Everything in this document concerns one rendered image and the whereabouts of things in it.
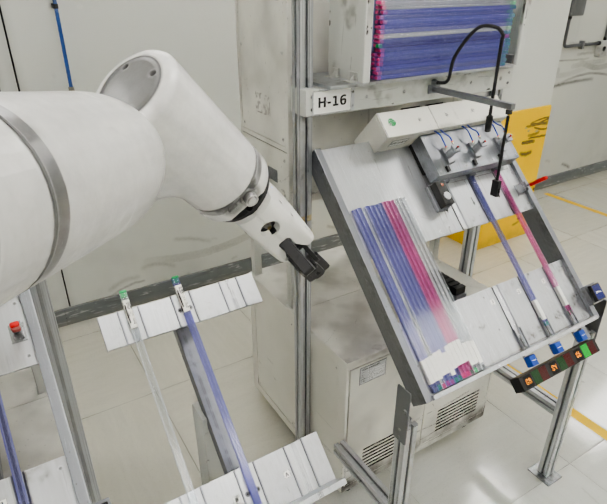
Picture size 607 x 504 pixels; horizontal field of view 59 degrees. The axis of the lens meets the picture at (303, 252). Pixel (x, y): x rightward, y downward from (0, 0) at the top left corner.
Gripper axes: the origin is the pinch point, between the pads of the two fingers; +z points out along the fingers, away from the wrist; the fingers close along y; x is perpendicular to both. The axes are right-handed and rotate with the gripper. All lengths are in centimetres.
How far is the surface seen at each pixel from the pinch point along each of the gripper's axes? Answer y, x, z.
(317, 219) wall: 160, 2, 228
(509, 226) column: 103, -94, 302
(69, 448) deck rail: 14, 59, 23
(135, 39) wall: 200, 10, 82
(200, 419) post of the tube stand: 11, 43, 42
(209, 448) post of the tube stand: 7, 47, 48
